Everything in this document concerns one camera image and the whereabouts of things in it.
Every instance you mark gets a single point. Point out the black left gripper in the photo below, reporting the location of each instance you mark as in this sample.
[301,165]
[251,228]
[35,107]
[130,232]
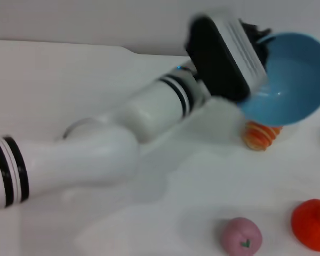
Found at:
[256,29]

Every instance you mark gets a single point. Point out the blue bowl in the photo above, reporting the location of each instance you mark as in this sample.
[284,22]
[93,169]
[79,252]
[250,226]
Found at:
[296,80]

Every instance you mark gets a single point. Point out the pink toy peach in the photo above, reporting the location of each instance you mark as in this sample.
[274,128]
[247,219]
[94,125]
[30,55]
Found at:
[240,237]

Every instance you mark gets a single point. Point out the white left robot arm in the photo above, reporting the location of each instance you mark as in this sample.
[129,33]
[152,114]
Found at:
[82,162]

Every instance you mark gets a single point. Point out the orange striped toy bread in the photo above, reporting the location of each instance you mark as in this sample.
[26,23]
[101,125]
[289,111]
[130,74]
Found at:
[258,137]

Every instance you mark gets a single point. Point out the red toy fruit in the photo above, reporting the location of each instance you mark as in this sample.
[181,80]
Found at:
[313,226]

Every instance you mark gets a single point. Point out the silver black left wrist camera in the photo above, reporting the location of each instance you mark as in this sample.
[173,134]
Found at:
[224,61]

